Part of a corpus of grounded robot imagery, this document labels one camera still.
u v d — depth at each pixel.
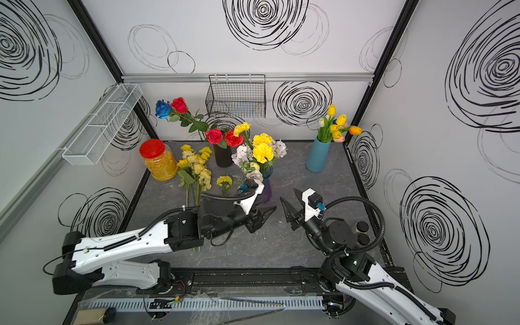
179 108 0.72
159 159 0.93
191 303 0.77
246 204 0.52
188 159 1.00
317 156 0.97
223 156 1.08
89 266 0.40
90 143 0.74
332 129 0.80
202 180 0.97
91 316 0.64
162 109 0.71
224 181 0.99
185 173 0.99
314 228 0.55
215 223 0.46
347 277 0.49
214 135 0.69
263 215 0.54
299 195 0.63
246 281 0.76
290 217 0.56
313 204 0.50
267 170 0.81
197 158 1.02
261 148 0.69
